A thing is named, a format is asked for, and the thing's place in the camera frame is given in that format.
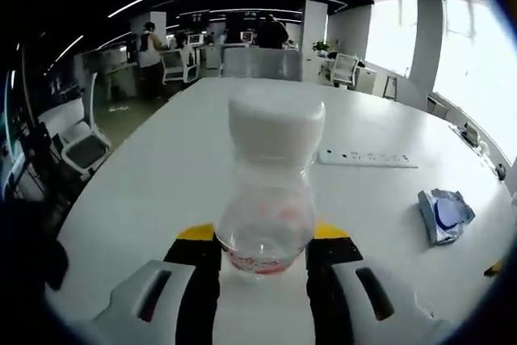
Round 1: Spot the clear bottle red label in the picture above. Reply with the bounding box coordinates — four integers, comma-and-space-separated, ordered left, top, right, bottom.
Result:
212, 90, 327, 280

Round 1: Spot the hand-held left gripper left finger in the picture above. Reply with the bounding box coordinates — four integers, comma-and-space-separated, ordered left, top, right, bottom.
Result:
91, 221, 224, 345

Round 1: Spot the white power strip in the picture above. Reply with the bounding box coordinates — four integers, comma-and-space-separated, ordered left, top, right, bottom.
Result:
317, 148, 420, 170

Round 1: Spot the wet wipes pack blue lid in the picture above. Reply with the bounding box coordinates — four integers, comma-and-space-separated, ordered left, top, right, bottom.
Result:
417, 187, 477, 246

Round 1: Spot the white tabletop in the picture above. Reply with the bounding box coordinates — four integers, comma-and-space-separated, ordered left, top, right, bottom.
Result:
43, 76, 517, 345

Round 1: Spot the green potted plant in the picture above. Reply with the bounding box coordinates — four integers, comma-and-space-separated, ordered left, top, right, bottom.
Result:
311, 39, 337, 79

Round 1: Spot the white office chair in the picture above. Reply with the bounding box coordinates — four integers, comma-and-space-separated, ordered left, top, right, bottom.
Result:
331, 53, 361, 88
59, 72, 113, 181
160, 47, 200, 84

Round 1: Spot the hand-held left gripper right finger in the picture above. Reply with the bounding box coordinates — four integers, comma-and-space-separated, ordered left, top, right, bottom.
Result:
305, 217, 448, 345

